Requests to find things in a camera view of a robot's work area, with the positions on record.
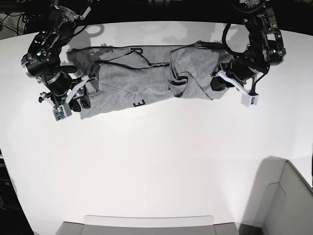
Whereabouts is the grey bin front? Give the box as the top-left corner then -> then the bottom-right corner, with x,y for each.
57,215 -> 239,235

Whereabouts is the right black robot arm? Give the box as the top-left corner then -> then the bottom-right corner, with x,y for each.
21,0 -> 93,114

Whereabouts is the grey T-shirt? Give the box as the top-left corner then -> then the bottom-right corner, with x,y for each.
67,41 -> 233,119

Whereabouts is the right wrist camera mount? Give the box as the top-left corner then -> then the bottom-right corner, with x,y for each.
39,76 -> 92,121

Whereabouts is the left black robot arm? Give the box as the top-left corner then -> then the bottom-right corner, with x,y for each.
211,0 -> 286,95

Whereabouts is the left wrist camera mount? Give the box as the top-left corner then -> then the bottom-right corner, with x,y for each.
212,70 -> 259,107

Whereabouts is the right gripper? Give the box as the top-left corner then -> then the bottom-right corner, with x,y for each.
46,72 -> 91,112

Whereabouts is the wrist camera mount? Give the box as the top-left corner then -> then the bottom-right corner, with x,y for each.
39,76 -> 92,121
212,70 -> 259,107

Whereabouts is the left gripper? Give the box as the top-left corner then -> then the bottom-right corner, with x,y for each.
210,58 -> 259,91

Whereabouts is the black cable bundle left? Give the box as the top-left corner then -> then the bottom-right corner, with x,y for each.
0,9 -> 45,40

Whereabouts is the grey bin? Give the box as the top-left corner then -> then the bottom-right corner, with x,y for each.
262,161 -> 313,235
57,215 -> 239,235

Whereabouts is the grey bin right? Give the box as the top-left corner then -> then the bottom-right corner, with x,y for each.
262,161 -> 313,235

